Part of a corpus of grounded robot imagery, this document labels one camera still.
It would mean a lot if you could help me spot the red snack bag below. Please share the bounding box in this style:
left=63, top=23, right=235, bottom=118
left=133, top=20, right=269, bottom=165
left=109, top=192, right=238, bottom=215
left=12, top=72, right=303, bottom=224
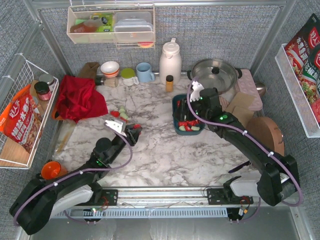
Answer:
left=0, top=84, right=42, bottom=153

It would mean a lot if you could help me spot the striped oven mitt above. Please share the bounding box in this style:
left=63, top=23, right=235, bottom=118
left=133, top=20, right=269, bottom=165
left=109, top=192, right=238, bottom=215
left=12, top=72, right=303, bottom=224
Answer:
left=219, top=96, right=230, bottom=109

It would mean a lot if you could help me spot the orange cup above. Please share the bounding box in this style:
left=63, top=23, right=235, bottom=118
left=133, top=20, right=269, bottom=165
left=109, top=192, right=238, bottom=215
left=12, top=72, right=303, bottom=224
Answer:
left=40, top=161, right=68, bottom=180

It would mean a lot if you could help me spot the stainless steel pot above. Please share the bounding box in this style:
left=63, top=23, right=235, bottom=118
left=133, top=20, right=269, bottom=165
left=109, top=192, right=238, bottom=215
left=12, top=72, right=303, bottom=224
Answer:
left=186, top=58, right=243, bottom=95

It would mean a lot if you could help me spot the green lidded cup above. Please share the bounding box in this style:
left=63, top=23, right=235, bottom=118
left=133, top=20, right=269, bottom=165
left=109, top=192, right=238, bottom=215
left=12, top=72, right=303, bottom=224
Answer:
left=120, top=68, right=139, bottom=87

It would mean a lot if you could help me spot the clear plastic container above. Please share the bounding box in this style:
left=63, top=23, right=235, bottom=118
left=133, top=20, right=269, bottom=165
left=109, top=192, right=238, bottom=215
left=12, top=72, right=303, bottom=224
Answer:
left=113, top=11, right=154, bottom=43

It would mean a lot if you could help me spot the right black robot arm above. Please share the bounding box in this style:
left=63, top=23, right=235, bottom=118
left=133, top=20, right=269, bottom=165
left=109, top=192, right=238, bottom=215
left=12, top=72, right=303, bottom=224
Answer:
left=172, top=88, right=304, bottom=207

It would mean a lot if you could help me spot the pepper grinder bottle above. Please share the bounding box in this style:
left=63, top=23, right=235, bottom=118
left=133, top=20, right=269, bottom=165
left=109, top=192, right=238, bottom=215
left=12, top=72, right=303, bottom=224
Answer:
left=95, top=76, right=119, bottom=88

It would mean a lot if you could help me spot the white thermos jug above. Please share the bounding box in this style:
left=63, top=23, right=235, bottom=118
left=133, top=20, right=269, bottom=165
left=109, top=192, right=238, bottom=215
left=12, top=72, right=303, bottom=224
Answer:
left=159, top=38, right=182, bottom=85

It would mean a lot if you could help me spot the cream wall storage box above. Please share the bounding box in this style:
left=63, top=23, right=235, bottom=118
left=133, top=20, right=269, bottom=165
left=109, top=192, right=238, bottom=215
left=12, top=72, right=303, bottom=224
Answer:
left=66, top=5, right=156, bottom=48

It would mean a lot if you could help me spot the silver lid jar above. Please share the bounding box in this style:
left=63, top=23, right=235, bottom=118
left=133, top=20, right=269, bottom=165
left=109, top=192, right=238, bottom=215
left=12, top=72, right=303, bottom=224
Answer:
left=39, top=73, right=55, bottom=92

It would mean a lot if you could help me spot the blue mug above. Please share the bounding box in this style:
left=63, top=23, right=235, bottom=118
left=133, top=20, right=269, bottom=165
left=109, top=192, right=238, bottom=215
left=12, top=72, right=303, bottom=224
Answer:
left=136, top=62, right=156, bottom=83

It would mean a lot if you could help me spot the red cloth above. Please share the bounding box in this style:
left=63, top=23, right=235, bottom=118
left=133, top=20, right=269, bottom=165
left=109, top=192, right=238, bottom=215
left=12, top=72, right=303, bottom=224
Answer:
left=52, top=75, right=108, bottom=123

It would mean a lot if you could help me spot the white orange striped bowl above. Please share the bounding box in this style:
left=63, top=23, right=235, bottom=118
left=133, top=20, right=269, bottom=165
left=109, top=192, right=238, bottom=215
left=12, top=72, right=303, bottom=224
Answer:
left=100, top=61, right=120, bottom=78

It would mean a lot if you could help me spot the white wire side basket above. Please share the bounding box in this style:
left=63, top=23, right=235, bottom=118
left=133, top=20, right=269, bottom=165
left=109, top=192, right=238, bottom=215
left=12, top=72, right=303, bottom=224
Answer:
left=0, top=53, right=59, bottom=169

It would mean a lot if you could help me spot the teal storage basket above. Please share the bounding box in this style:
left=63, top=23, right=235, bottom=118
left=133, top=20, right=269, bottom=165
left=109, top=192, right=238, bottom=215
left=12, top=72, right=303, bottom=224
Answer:
left=172, top=94, right=205, bottom=136

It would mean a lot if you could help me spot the brown paper bag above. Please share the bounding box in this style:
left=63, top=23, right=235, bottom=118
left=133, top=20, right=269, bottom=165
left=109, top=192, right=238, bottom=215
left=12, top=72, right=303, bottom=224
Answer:
left=77, top=62, right=100, bottom=80

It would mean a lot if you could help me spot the orange spice bottle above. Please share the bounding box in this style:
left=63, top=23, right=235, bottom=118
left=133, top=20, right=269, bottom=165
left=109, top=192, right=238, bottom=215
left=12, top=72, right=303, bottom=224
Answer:
left=165, top=75, right=174, bottom=92

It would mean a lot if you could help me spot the round wooden board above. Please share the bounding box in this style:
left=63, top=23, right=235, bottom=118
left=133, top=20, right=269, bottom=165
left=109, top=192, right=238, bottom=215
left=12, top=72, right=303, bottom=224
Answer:
left=246, top=116, right=285, bottom=156

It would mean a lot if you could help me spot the red seasoning packet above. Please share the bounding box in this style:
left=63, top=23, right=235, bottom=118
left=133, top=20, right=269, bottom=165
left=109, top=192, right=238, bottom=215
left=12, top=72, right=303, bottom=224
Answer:
left=284, top=13, right=320, bottom=122

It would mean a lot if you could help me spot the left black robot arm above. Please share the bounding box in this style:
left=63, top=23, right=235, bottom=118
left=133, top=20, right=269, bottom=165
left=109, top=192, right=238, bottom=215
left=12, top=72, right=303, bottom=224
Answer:
left=9, top=124, right=143, bottom=235

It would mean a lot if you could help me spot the white right wall basket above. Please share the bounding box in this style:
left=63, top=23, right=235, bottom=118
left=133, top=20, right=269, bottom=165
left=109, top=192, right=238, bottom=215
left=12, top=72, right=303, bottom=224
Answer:
left=274, top=43, right=320, bottom=138

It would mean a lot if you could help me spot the dark lid jar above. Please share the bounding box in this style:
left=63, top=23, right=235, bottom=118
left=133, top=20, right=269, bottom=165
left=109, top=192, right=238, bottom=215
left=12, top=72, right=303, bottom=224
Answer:
left=34, top=81, right=52, bottom=101

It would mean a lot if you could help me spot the brown cardboard sheet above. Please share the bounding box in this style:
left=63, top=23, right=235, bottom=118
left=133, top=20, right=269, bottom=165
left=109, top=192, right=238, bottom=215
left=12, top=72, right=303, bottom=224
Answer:
left=225, top=92, right=255, bottom=113
left=232, top=106, right=254, bottom=127

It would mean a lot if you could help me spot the pink egg tray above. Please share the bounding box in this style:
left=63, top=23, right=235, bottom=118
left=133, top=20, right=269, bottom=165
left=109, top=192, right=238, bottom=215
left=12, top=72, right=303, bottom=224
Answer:
left=235, top=68, right=263, bottom=112

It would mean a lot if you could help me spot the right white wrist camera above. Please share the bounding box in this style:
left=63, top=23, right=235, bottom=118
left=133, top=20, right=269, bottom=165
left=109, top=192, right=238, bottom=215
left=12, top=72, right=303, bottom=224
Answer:
left=189, top=80, right=204, bottom=102

